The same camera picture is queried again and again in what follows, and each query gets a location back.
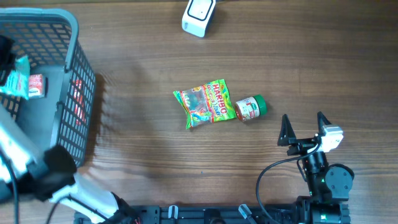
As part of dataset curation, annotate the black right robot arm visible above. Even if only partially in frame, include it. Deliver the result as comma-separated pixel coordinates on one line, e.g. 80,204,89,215
277,112,354,224

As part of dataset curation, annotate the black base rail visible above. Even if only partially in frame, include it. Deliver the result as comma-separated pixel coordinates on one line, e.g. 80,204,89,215
73,205,351,224

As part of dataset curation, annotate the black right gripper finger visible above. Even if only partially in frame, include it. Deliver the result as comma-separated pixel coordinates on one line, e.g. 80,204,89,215
277,114,295,146
317,111,331,136

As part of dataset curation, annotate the green lid spice jar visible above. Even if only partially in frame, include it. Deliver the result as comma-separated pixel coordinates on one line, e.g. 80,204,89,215
235,95,267,122

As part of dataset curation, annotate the teal tissue pack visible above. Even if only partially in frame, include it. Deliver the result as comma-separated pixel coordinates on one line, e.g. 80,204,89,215
1,55,30,100

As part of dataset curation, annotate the white barcode scanner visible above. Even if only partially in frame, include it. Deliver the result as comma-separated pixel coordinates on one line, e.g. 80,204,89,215
182,0,216,38

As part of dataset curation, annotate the grey plastic mesh basket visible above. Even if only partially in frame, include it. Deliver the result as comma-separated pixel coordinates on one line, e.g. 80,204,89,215
0,7,97,203

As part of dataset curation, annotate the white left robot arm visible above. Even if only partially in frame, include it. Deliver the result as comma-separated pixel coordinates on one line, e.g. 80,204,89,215
1,32,134,223

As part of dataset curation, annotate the Haribo gummy candy bag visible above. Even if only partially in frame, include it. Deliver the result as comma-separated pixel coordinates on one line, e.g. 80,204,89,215
173,79,236,129

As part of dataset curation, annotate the small red white box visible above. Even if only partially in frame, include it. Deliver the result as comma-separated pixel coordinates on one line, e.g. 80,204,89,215
28,74,46,98

